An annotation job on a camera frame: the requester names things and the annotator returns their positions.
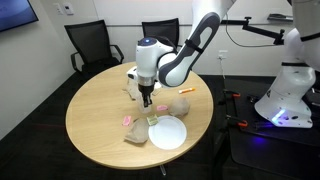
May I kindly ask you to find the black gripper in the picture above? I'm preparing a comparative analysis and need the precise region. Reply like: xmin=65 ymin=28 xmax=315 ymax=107
xmin=138 ymin=85 xmax=154 ymax=107

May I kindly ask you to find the clear plastic cup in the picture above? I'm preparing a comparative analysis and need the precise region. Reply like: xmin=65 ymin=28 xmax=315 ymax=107
xmin=138 ymin=97 xmax=151 ymax=114

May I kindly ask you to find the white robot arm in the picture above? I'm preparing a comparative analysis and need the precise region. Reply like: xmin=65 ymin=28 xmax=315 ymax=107
xmin=129 ymin=0 xmax=320 ymax=128

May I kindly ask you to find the pink sweetener packet large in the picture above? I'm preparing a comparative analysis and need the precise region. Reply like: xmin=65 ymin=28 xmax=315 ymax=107
xmin=156 ymin=105 xmax=168 ymax=111

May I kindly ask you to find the brown napkin centre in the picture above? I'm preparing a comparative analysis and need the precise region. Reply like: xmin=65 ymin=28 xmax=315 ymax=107
xmin=123 ymin=79 xmax=140 ymax=100

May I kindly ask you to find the yellow sweetener packet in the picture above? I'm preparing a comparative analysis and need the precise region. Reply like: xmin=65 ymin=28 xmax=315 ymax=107
xmin=147 ymin=115 xmax=158 ymax=126

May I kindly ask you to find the pink sweetener packet small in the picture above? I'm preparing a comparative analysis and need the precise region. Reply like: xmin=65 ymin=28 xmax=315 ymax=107
xmin=122 ymin=116 xmax=132 ymax=126

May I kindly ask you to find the crumpled brown napkin near marker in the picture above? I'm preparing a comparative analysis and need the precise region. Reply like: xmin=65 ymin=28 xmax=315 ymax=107
xmin=169 ymin=97 xmax=190 ymax=117

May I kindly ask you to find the brown napkin beside door plate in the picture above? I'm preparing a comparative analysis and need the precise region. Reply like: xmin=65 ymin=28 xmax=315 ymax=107
xmin=124 ymin=118 xmax=149 ymax=143

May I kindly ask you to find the white paper plate far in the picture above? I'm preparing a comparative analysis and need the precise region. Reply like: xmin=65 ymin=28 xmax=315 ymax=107
xmin=148 ymin=115 xmax=187 ymax=150

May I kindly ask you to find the orange marker pen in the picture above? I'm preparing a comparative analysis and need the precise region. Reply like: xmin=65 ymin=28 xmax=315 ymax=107
xmin=178 ymin=87 xmax=196 ymax=94

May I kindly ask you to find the round wooden table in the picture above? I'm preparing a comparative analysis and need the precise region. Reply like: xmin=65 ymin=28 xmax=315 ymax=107
xmin=66 ymin=62 xmax=214 ymax=170

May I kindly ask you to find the black mesh office chair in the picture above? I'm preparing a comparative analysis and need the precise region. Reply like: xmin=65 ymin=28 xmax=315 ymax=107
xmin=64 ymin=20 xmax=124 ymax=79

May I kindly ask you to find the orange clamp upper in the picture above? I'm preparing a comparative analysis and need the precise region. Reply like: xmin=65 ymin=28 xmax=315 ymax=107
xmin=223 ymin=89 xmax=241 ymax=99

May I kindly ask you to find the orange clamp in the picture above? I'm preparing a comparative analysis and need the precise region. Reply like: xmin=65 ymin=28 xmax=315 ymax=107
xmin=223 ymin=89 xmax=241 ymax=99
xmin=226 ymin=115 xmax=248 ymax=127

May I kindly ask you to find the orange clamp lower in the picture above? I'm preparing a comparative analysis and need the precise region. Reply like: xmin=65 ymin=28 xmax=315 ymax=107
xmin=226 ymin=115 xmax=248 ymax=127

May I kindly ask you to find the white wall outlet plate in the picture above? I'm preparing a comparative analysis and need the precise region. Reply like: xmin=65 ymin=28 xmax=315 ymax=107
xmin=218 ymin=50 xmax=228 ymax=60

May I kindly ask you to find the black cable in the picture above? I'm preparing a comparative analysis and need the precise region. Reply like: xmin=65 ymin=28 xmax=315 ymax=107
xmin=225 ymin=11 xmax=278 ymax=48

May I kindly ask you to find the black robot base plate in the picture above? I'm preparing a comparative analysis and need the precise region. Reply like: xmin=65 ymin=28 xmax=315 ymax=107
xmin=230 ymin=92 xmax=320 ymax=168

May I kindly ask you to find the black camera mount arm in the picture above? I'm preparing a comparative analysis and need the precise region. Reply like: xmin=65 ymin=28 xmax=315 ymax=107
xmin=221 ymin=17 xmax=285 ymax=45

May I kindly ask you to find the wall monitor screen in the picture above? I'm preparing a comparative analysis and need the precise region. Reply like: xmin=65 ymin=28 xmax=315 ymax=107
xmin=0 ymin=0 xmax=38 ymax=32

